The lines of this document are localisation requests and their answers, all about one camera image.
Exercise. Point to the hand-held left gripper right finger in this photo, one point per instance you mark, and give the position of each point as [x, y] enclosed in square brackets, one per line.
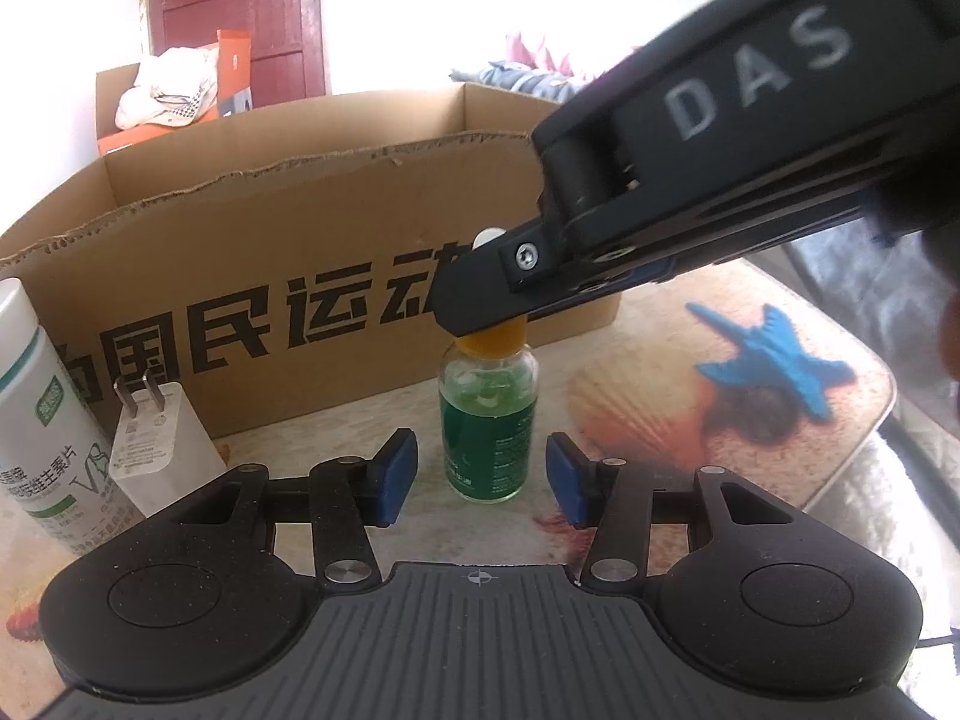
[566, 480]

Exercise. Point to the printed seashell mat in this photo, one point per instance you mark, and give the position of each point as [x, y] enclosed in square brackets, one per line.
[645, 405]

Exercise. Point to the orange cardboard box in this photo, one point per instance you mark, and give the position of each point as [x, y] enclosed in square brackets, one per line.
[234, 67]

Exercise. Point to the grey blanket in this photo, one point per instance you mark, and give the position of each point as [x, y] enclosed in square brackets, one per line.
[517, 79]

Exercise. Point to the brown cardboard box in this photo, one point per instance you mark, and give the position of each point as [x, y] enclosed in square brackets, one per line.
[225, 240]

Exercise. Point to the white plug charger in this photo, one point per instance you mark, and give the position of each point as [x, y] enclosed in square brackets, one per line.
[161, 457]

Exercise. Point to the pink printed cloth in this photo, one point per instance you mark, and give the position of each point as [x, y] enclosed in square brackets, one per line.
[540, 52]

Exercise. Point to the green liquid bottle orange cap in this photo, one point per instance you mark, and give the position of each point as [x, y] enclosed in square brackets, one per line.
[487, 420]

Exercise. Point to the blue toy plane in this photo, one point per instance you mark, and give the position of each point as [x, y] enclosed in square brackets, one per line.
[780, 360]

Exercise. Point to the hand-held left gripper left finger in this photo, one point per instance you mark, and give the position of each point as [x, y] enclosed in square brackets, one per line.
[394, 476]

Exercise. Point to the cream crumpled cloth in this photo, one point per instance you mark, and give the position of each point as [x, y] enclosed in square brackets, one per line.
[165, 90]

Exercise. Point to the white pill bottle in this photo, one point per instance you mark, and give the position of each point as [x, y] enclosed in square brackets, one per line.
[37, 420]

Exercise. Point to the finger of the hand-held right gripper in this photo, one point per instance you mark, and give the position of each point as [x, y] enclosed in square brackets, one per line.
[487, 292]

